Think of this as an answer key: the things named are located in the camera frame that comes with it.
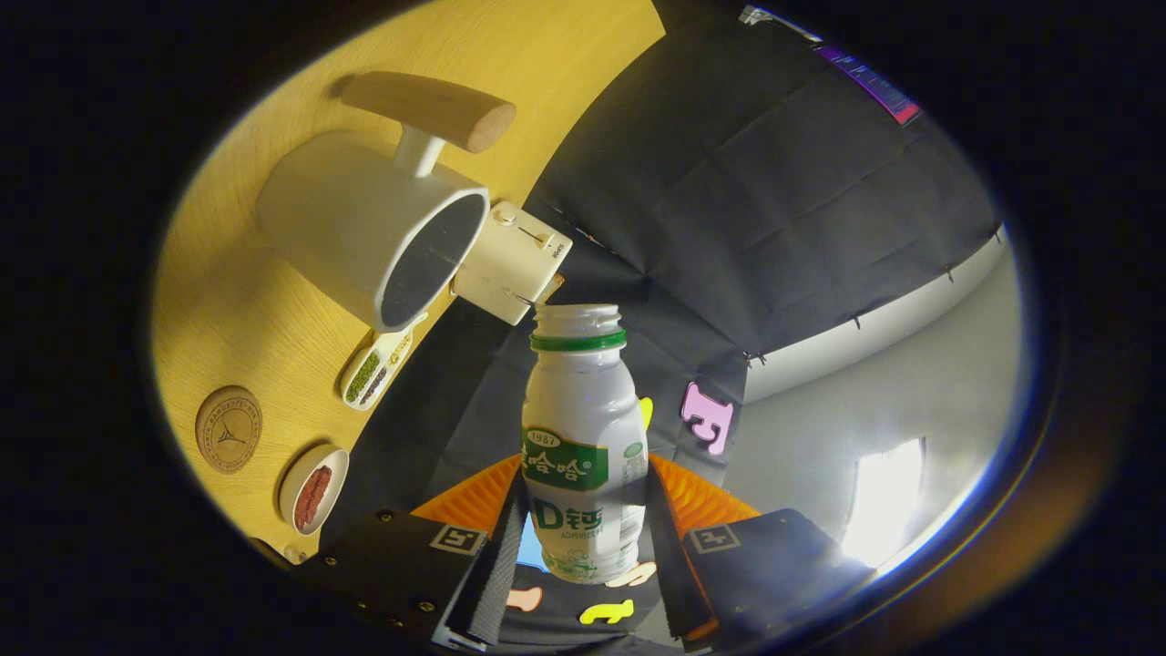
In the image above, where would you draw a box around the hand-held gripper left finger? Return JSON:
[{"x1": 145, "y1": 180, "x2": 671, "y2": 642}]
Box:
[{"x1": 296, "y1": 453, "x2": 529, "y2": 652}]

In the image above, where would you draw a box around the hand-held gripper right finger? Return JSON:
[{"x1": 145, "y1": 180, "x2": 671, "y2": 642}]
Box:
[{"x1": 645, "y1": 453, "x2": 875, "y2": 650}]

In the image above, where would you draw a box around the white juice bottle green label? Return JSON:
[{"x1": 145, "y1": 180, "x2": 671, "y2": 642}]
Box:
[{"x1": 520, "y1": 303, "x2": 650, "y2": 585}]

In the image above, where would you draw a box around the round wooden coaster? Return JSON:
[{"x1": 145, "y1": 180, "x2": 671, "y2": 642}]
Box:
[{"x1": 195, "y1": 385, "x2": 264, "y2": 475}]

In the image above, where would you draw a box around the white cup wooden handle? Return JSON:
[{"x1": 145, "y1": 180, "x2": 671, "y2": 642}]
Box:
[{"x1": 255, "y1": 71, "x2": 517, "y2": 333}]

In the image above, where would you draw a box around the white round plate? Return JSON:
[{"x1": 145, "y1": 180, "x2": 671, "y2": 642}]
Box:
[{"x1": 278, "y1": 444, "x2": 350, "y2": 536}]

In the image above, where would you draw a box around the brown meat patty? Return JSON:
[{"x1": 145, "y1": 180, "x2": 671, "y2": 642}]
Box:
[
  {"x1": 303, "y1": 465, "x2": 334, "y2": 520},
  {"x1": 293, "y1": 474, "x2": 320, "y2": 532}
]

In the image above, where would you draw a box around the ceiling light panel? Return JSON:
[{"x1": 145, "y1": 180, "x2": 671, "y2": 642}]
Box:
[{"x1": 840, "y1": 437, "x2": 930, "y2": 570}]

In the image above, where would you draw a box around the white divided dish with beans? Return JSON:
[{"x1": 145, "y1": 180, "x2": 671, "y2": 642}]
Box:
[{"x1": 340, "y1": 314, "x2": 429, "y2": 412}]

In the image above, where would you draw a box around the cream toaster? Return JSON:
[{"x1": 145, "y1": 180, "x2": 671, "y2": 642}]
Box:
[{"x1": 453, "y1": 202, "x2": 574, "y2": 326}]

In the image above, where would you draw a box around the wooden table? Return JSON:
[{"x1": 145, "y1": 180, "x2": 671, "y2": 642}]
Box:
[{"x1": 150, "y1": 0, "x2": 668, "y2": 566}]

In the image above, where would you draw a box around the black backdrop cloth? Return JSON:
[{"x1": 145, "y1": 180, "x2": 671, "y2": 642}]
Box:
[{"x1": 319, "y1": 0, "x2": 1003, "y2": 652}]

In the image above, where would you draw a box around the purple banner strip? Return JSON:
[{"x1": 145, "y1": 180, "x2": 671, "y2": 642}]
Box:
[{"x1": 813, "y1": 44, "x2": 923, "y2": 127}]

